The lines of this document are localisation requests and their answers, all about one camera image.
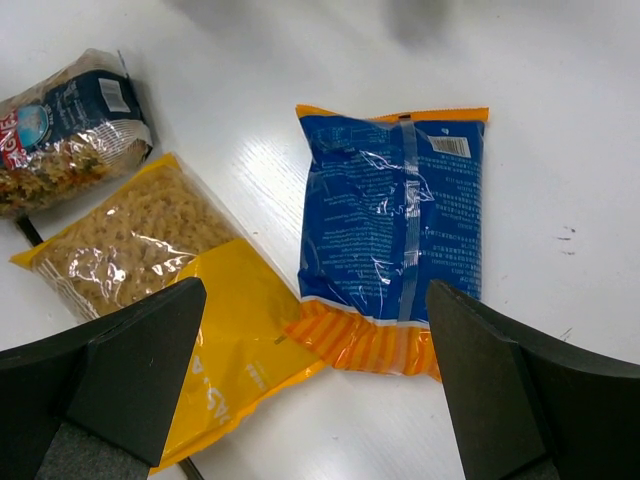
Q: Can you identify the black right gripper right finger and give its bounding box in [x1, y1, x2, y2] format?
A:
[426, 281, 639, 479]

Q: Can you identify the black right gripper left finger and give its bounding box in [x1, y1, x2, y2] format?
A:
[1, 277, 207, 479]

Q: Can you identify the blue orange pasta bag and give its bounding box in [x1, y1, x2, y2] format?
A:
[286, 105, 489, 377]

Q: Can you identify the yellow macaroni bag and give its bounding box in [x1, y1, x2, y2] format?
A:
[12, 154, 323, 468]

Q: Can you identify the Agnesi tricolour fusilli bag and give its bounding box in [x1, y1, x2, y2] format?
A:
[1, 49, 153, 218]

